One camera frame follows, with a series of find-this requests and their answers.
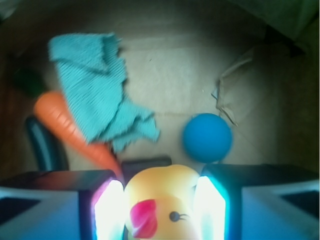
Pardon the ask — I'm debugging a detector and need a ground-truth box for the yellow rubber duck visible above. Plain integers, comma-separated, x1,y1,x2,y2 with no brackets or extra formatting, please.
124,164,200,240

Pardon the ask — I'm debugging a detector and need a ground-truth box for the blue dimpled ball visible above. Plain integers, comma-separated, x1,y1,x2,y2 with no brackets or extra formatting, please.
182,113,233,164

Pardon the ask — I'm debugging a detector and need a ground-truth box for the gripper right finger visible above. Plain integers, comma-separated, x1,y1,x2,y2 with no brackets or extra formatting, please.
194,164,320,240

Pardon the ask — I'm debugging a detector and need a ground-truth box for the brown paper bag bin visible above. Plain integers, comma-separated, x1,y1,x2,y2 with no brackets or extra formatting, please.
0,0,320,178

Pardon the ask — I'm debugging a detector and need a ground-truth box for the orange toy carrot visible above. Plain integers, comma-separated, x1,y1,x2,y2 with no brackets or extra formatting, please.
12,68,123,179

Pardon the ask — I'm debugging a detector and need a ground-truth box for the light blue cloth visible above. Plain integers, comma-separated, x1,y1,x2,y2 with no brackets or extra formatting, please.
48,33,160,153

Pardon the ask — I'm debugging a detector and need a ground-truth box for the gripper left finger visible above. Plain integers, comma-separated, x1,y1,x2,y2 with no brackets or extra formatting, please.
0,170,124,240

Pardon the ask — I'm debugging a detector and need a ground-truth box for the dark green toy cucumber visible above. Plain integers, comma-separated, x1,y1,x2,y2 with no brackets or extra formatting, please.
25,115,69,171

